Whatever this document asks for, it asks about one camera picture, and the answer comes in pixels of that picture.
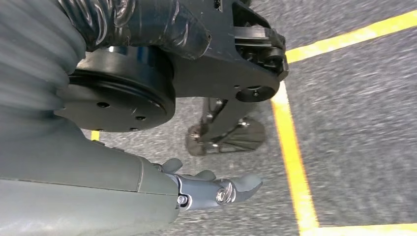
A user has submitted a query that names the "silver robot foot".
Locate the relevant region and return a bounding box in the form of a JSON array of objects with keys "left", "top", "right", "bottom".
[{"left": 185, "top": 116, "right": 266, "bottom": 157}]

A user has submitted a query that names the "yellow floor tape square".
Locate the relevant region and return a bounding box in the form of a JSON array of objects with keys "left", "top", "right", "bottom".
[{"left": 271, "top": 9, "right": 417, "bottom": 236}]

